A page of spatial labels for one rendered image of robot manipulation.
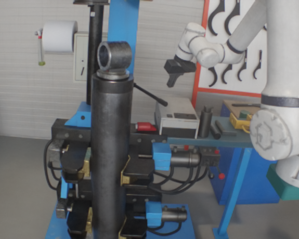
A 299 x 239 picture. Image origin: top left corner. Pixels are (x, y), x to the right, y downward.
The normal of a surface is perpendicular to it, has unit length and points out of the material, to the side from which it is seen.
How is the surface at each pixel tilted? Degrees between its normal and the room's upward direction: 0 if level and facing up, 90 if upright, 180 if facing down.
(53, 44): 116
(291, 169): 68
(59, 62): 90
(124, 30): 90
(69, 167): 0
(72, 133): 90
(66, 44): 109
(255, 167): 90
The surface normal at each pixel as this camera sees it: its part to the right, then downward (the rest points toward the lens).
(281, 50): -0.65, 0.15
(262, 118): -0.91, 0.13
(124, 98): 0.67, 0.36
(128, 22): 0.05, 0.40
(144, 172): 0.09, -0.91
